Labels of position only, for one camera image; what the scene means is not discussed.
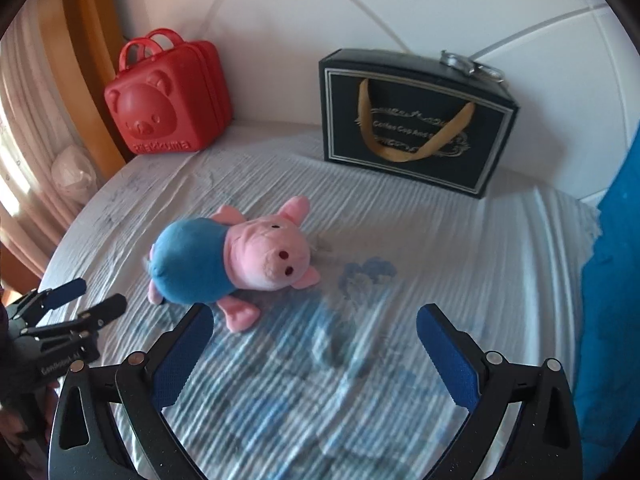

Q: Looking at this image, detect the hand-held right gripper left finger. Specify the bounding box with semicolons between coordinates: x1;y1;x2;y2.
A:
47;302;216;480

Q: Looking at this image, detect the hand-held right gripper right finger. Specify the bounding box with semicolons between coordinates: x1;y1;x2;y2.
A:
416;302;583;480

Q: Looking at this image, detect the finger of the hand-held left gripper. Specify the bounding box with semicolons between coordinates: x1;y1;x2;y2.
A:
24;294;128;362
7;278;87;322

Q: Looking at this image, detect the pink pig plush toy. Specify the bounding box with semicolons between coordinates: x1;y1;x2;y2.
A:
148;196;321;333

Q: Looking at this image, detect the blue plastic crate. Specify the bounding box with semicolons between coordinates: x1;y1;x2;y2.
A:
572;157;640;433

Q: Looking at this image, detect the person's left hand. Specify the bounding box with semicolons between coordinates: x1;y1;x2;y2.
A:
0;382;60;466

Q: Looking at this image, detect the white plastic bag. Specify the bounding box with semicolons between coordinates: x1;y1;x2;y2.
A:
51;144;99;207

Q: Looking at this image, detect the white striped table cloth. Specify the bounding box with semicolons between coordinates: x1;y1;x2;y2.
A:
37;127;608;480

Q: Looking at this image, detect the beige curtain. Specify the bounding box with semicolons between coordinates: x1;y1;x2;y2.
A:
0;10;126;281

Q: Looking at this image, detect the red bear plastic case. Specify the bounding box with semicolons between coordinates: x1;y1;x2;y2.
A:
104;29;234;157

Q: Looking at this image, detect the white padded headboard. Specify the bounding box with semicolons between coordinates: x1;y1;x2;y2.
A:
107;0;640;201

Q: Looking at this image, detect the dark gift box gold handle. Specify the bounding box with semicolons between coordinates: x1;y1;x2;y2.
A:
318;48;519;200

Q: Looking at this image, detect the orange wooden frame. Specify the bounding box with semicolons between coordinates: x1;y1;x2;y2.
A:
59;0;132;177

